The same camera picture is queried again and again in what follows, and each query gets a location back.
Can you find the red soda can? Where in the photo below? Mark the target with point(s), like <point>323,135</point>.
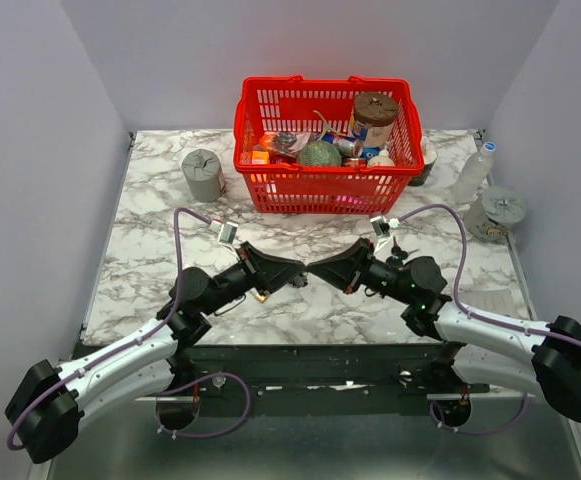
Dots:
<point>354,162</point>

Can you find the black padlock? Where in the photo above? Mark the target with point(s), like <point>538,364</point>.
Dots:
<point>300,281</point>

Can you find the grey taped can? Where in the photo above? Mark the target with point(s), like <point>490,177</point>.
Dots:
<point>204,176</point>
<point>494,213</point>

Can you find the grey taped can left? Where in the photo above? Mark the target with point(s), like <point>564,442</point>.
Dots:
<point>204,176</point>

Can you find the grey taped can right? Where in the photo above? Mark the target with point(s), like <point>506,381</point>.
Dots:
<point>494,213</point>

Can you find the blue white booklet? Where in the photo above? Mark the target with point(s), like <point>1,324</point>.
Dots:
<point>499,302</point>

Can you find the red blue drink can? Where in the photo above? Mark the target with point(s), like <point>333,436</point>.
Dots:
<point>347,146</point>

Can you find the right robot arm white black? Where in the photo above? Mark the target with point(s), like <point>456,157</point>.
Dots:
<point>541,358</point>

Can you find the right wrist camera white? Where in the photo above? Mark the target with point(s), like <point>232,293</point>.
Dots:
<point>384,230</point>

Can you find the black mounting rail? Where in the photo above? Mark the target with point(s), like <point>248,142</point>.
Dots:
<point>294,380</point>

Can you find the clear plastic water bottle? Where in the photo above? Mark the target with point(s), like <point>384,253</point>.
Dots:
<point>473,173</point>

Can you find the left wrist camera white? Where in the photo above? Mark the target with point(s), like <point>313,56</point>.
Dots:
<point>225,231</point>

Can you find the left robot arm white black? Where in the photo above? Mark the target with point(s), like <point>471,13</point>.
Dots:
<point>49,404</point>

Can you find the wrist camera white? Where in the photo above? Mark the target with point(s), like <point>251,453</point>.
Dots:
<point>225,231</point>
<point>384,230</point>

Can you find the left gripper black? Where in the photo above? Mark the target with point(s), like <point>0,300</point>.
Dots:
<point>280,272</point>

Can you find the green melon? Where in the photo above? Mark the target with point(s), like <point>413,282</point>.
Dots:
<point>319,153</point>

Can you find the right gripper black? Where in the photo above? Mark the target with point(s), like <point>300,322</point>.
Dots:
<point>348,268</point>

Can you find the brown lid cylindrical canister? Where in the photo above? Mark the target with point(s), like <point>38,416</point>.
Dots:
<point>372,118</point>

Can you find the crumpled snack packet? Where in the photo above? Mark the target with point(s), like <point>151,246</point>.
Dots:
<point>287,144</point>

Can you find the orange small box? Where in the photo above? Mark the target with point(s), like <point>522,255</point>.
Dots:
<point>260,157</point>

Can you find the white pump bottle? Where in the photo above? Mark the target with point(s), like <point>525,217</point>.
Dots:
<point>381,159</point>

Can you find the red plastic basket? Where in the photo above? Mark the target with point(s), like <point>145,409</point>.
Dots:
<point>292,104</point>

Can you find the brass padlock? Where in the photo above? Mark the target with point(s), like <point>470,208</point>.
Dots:
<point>261,297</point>

